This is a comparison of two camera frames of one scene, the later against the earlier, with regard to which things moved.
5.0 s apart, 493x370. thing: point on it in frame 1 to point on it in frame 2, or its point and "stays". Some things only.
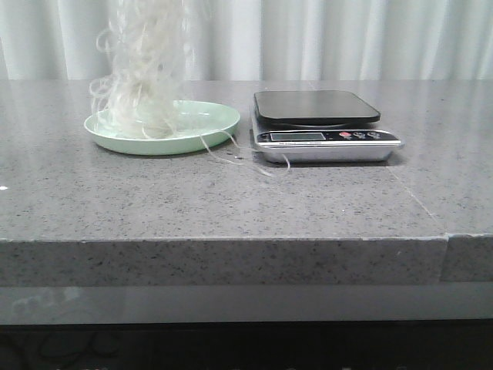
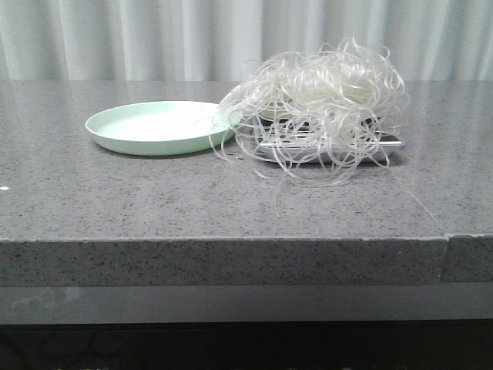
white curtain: (267, 40) stays
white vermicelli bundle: (139, 92) to (319, 118)
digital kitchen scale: (316, 126) stays
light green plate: (200, 125) stays
